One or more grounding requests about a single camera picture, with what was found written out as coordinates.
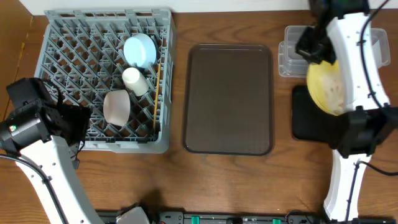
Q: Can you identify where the clear plastic bin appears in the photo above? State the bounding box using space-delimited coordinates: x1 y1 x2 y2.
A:
278 26 391 78

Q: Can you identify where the grey plastic dish rack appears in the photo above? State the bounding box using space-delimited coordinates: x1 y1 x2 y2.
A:
35 8 177 154

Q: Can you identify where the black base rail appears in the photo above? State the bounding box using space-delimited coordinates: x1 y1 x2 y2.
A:
97 211 397 224

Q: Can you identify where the light blue bowl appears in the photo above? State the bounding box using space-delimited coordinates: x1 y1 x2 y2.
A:
123 33 157 68

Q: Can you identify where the wooden chopstick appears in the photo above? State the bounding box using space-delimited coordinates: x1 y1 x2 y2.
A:
152 63 161 132

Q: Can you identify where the black tray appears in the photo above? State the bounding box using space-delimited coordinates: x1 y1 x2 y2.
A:
292 85 348 145

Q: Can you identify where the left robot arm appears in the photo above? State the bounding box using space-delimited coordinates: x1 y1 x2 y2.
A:
1 78 102 223

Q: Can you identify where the yellow plate with food scraps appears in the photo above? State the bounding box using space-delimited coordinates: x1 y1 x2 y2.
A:
307 60 345 116

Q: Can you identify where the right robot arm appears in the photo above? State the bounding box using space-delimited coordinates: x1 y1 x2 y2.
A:
292 1 397 223

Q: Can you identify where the dark brown serving tray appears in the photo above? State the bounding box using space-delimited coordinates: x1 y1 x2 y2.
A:
182 44 274 156

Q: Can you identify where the cream plastic cup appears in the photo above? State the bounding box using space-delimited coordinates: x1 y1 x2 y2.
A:
122 67 149 96

